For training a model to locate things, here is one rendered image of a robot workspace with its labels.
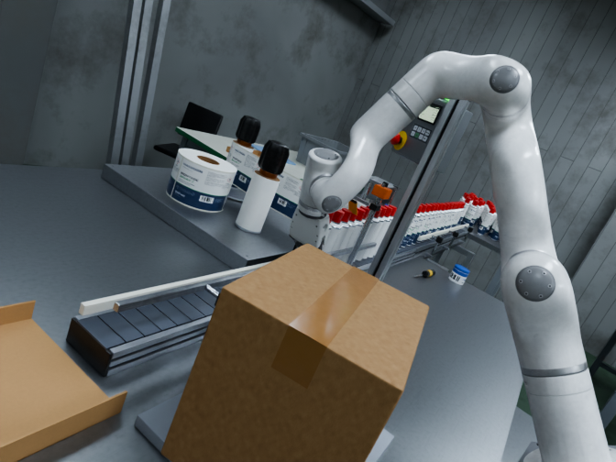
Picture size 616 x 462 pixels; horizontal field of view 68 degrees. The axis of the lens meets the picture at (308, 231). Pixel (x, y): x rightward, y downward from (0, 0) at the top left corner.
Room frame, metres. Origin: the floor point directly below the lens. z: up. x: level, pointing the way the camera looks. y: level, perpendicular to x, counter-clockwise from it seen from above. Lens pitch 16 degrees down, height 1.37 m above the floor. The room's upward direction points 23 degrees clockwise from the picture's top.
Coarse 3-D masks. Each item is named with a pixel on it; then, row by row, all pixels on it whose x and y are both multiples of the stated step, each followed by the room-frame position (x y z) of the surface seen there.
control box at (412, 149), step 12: (444, 108) 1.35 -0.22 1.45; (420, 120) 1.42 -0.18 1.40; (468, 120) 1.39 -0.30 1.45; (408, 132) 1.44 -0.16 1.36; (432, 132) 1.35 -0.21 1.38; (456, 132) 1.38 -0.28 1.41; (408, 144) 1.42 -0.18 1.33; (420, 144) 1.37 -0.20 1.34; (456, 144) 1.39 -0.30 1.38; (408, 156) 1.40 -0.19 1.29; (420, 156) 1.35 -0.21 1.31; (444, 156) 1.38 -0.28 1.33; (444, 168) 1.39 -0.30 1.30
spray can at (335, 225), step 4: (336, 212) 1.28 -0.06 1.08; (340, 212) 1.28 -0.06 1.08; (344, 212) 1.30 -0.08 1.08; (336, 216) 1.28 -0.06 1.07; (340, 216) 1.28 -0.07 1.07; (332, 220) 1.28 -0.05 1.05; (336, 220) 1.28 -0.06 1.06; (340, 220) 1.29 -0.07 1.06; (332, 224) 1.27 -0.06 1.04; (336, 224) 1.28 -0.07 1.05; (332, 228) 1.27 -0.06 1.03; (336, 228) 1.27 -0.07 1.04; (340, 228) 1.28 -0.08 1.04; (332, 232) 1.27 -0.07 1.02; (336, 232) 1.28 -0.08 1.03; (328, 236) 1.27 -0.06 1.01; (332, 236) 1.27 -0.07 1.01; (336, 236) 1.28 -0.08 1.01; (328, 240) 1.27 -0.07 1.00; (332, 240) 1.27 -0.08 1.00; (328, 244) 1.27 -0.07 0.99; (332, 244) 1.28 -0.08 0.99; (324, 248) 1.27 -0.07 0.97; (328, 248) 1.27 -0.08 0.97; (332, 248) 1.29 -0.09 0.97
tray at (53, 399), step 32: (0, 320) 0.63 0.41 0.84; (32, 320) 0.67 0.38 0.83; (0, 352) 0.57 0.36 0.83; (32, 352) 0.60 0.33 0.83; (64, 352) 0.63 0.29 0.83; (0, 384) 0.52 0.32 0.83; (32, 384) 0.54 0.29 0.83; (64, 384) 0.57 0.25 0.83; (0, 416) 0.47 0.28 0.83; (32, 416) 0.49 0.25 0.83; (64, 416) 0.51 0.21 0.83; (96, 416) 0.52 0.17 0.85; (0, 448) 0.40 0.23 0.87; (32, 448) 0.44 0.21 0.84
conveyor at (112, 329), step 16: (160, 304) 0.80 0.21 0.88; (176, 304) 0.82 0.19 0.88; (192, 304) 0.85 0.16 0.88; (208, 304) 0.87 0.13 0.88; (80, 320) 0.66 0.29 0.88; (96, 320) 0.68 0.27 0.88; (112, 320) 0.69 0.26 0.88; (128, 320) 0.71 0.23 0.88; (144, 320) 0.73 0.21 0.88; (160, 320) 0.75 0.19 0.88; (176, 320) 0.77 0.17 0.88; (192, 320) 0.79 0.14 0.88; (96, 336) 0.64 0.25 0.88; (112, 336) 0.65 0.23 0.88; (128, 336) 0.67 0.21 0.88; (144, 336) 0.69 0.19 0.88
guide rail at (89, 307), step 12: (264, 264) 1.11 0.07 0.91; (204, 276) 0.92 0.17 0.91; (216, 276) 0.94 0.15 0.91; (156, 288) 0.79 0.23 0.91; (168, 288) 0.81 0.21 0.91; (96, 300) 0.68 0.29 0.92; (108, 300) 0.69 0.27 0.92; (120, 300) 0.71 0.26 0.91; (84, 312) 0.65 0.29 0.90; (96, 312) 0.67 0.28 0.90
